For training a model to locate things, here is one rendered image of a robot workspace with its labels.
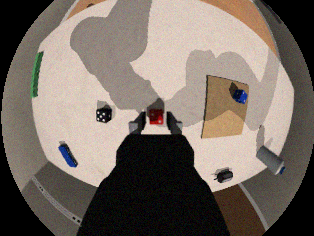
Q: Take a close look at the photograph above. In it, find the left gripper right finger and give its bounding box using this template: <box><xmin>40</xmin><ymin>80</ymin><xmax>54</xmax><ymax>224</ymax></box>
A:
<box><xmin>166</xmin><ymin>111</ymin><xmax>182</xmax><ymax>134</ymax></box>

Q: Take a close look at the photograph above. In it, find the blue die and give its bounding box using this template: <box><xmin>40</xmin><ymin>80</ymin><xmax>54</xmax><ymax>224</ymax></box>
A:
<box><xmin>233</xmin><ymin>89</ymin><xmax>247</xmax><ymax>105</ymax></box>

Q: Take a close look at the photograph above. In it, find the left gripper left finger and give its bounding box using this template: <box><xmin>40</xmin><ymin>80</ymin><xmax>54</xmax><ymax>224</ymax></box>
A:
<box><xmin>128</xmin><ymin>111</ymin><xmax>146</xmax><ymax>134</ymax></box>

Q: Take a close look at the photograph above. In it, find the white plastic bottle with blue cap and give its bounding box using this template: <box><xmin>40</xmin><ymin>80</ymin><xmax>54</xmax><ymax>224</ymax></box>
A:
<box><xmin>257</xmin><ymin>146</ymin><xmax>286</xmax><ymax>174</ymax></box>

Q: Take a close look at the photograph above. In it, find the tan flat mat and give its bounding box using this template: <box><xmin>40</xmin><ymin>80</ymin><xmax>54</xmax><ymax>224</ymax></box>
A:
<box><xmin>201</xmin><ymin>75</ymin><xmax>249</xmax><ymax>139</ymax></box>

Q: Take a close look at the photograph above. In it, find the red die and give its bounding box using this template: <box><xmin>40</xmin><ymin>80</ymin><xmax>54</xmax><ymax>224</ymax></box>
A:
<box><xmin>149</xmin><ymin>109</ymin><xmax>164</xmax><ymax>125</ymax></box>

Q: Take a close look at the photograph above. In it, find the black die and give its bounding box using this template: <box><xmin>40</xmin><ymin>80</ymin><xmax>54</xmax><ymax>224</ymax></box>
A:
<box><xmin>96</xmin><ymin>107</ymin><xmax>112</xmax><ymax>123</ymax></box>

